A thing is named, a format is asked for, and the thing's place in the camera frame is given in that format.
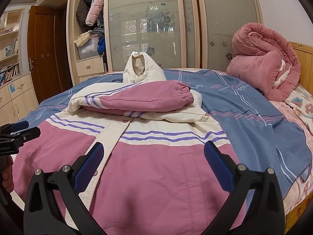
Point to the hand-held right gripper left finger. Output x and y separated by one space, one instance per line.
89 167

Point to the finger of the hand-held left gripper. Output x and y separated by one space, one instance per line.
29 133
19 125

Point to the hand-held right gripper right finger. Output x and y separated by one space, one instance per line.
218 169

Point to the pink and white hooded jacket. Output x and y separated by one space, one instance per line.
151 176

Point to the grey folded clothes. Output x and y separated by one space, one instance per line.
98 32

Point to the person's left hand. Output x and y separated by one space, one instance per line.
8 178

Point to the beige low cabinet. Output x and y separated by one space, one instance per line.
22 98

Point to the blue sticker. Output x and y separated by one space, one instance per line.
12 88

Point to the row of books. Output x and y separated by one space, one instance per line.
8 74

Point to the blue striped blanket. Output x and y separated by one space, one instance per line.
244 117

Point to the brown wooden door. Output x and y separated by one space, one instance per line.
44 53

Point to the beige wardrobe drawer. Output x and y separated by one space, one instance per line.
89 66
91 78

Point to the beige bookshelf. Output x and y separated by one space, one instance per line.
19 29

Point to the clear plastic storage box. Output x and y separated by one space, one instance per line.
88 51

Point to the white floral sheet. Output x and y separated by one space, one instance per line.
299 102

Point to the pale yellow cloth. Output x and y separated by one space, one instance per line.
82 38

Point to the beige wardrobe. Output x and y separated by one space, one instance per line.
71 29

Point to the blue garment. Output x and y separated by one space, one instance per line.
101 46

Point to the rolled pink quilt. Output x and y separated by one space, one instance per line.
259 61

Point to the hanging dark jacket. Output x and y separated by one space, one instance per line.
82 9

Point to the hanging pink puffer jacket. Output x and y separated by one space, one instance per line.
95 9

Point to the frosted sliding door large flowers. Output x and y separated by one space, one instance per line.
146 41

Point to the frosted sliding door small flowers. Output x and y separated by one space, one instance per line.
225 17

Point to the small picture frame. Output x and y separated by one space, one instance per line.
7 51

